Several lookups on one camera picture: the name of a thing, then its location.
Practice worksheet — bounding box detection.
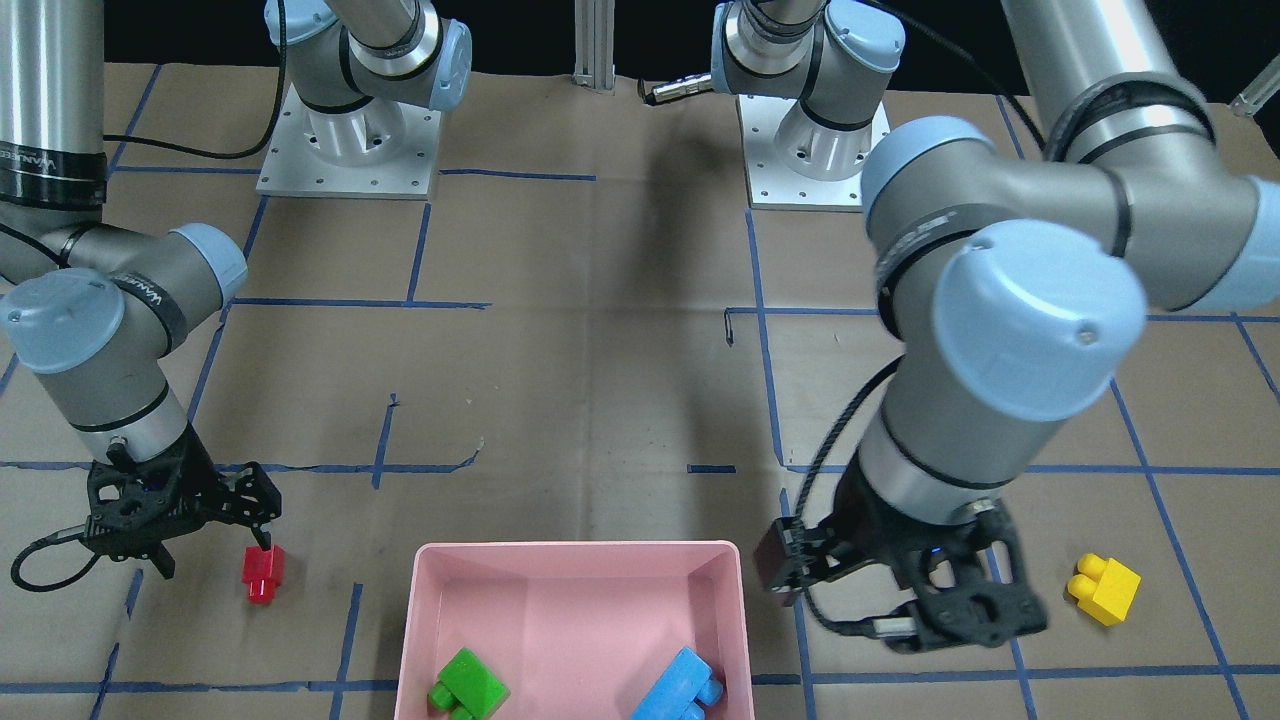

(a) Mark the green toy block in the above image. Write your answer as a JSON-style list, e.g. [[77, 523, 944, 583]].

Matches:
[[428, 647, 511, 719]]

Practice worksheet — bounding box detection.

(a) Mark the aluminium frame post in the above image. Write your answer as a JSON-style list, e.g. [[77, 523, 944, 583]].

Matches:
[[572, 0, 616, 94]]

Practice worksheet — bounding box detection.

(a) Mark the yellow toy block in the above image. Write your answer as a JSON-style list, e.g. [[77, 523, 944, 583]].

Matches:
[[1065, 553, 1142, 626]]

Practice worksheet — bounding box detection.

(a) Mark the pink plastic box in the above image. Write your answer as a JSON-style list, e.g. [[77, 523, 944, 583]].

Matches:
[[394, 539, 755, 719]]

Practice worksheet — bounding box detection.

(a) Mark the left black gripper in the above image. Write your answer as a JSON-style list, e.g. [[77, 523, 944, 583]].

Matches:
[[753, 465, 1048, 653]]

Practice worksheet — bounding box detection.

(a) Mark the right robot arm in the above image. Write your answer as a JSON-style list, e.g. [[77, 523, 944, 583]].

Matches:
[[3, 1, 474, 593]]

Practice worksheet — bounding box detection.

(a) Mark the red toy block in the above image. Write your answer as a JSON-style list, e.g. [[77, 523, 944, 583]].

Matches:
[[241, 544, 285, 605]]

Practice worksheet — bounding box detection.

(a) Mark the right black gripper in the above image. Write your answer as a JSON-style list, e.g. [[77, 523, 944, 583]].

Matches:
[[82, 430, 283, 580]]

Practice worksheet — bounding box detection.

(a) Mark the blue toy block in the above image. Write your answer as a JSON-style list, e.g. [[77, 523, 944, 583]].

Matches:
[[630, 646, 724, 719]]

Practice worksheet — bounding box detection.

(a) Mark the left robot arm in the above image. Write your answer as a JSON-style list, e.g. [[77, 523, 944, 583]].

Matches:
[[755, 1, 1277, 653]]

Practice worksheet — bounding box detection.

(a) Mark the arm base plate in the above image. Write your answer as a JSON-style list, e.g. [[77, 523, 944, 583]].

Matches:
[[736, 95, 890, 213], [256, 88, 444, 201]]

